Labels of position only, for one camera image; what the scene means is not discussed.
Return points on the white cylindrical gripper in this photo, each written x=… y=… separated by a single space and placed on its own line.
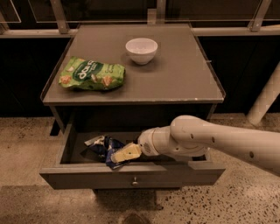
x=146 y=142

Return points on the blue chip bag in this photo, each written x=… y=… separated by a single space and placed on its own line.
x=105 y=147

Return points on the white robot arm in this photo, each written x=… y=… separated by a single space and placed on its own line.
x=190 y=136

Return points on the round metal drawer knob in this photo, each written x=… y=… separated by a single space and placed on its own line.
x=135 y=182

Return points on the open grey top drawer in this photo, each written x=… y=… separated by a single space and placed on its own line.
x=77 y=167

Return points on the grey cabinet with counter top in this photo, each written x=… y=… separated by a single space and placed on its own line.
x=176 y=82

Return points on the green rice chip bag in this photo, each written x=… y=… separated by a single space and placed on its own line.
x=91 y=75

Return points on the white ceramic bowl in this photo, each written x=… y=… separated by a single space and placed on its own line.
x=141 y=50

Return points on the metal railing frame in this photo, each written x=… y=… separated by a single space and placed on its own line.
x=52 y=18

